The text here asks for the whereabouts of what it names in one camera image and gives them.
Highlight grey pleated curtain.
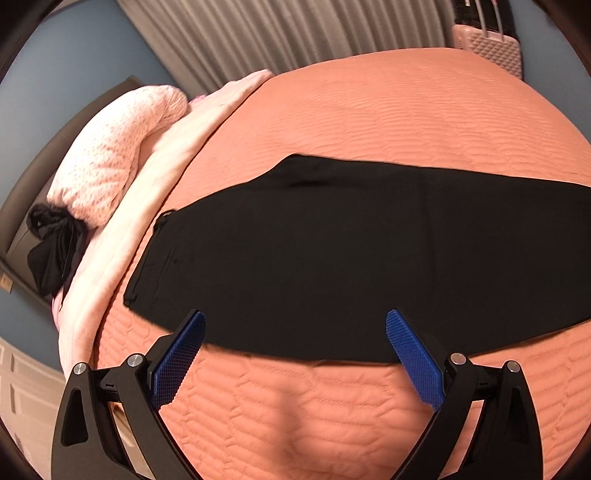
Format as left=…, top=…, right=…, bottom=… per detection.
left=115, top=0, right=458, bottom=97

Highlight black pants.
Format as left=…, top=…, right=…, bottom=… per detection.
left=124, top=154, right=591, bottom=365

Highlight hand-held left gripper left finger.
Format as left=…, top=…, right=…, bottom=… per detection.
left=52, top=310, right=207, bottom=480

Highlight salmon quilted bedspread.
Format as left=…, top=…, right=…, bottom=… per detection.
left=92, top=46, right=591, bottom=480

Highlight black cloth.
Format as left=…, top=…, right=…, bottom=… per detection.
left=27, top=204, right=90, bottom=296

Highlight pink floral pillow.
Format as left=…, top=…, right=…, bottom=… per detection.
left=46, top=84, right=189, bottom=228

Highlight white panelled door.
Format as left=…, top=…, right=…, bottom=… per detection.
left=0, top=336, right=139, bottom=480

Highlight light pink blanket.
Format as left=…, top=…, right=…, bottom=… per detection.
left=52, top=69, right=273, bottom=379

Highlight black suitcase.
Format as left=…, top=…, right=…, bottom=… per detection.
left=455, top=0, right=513, bottom=35

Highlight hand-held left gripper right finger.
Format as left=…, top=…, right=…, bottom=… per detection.
left=385, top=309, right=543, bottom=480

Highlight dark grey headboard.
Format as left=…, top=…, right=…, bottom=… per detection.
left=0, top=76, right=144, bottom=305

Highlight pink hard-shell suitcase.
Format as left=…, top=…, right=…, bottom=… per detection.
left=451, top=4, right=525, bottom=77

